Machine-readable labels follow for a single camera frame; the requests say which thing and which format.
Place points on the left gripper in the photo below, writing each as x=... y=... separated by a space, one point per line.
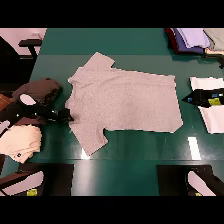
x=65 y=115

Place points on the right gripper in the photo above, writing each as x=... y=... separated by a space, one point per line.
x=196 y=98

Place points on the grey T-shirt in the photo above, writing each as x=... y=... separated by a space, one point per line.
x=126 y=100

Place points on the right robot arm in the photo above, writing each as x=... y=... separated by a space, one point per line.
x=216 y=96

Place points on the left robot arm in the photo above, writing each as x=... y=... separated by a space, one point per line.
x=40 y=113

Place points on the cream garment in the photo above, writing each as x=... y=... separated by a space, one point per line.
x=20 y=141

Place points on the purple garment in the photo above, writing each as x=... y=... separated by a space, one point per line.
x=191 y=40

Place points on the pale grey garment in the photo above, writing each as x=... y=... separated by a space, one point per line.
x=216 y=38

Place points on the dark red garment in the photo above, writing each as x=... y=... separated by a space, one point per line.
x=170 y=39

